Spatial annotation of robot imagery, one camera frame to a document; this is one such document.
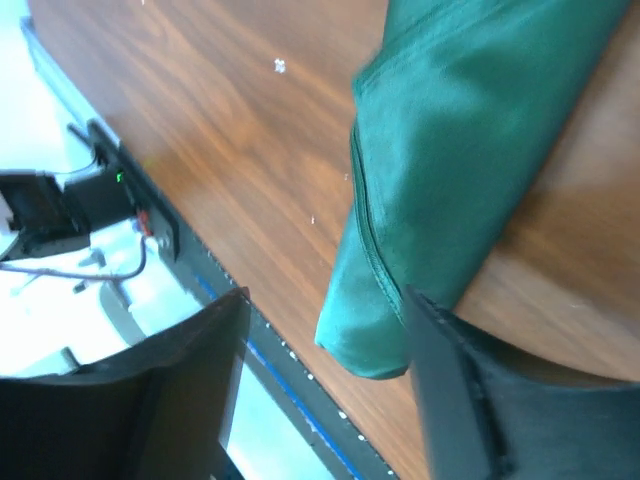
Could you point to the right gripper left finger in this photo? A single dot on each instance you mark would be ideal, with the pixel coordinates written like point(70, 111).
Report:
point(158, 410)

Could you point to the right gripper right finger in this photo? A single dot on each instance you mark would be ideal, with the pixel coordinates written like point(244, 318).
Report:
point(490, 410)

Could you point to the dark green cloth napkin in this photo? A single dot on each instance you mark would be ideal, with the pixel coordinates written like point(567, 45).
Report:
point(454, 118)

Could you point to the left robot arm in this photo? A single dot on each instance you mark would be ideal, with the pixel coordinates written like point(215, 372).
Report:
point(41, 218)

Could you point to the aluminium frame rail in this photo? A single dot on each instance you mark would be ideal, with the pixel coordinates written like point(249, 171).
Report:
point(148, 273)

